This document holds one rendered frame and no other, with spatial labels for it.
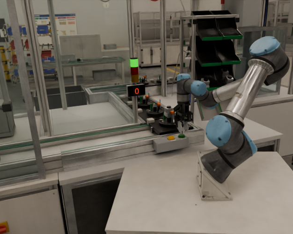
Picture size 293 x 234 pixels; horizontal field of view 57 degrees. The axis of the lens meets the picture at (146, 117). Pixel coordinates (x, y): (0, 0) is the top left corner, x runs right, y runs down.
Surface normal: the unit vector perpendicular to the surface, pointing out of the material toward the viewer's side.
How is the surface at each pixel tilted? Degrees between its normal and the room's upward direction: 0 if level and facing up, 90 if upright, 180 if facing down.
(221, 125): 56
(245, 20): 90
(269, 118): 90
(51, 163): 90
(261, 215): 0
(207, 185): 90
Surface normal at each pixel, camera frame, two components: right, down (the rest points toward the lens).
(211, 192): -0.07, 0.32
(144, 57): 0.27, 0.30
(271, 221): -0.04, -0.94
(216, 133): -0.73, -0.37
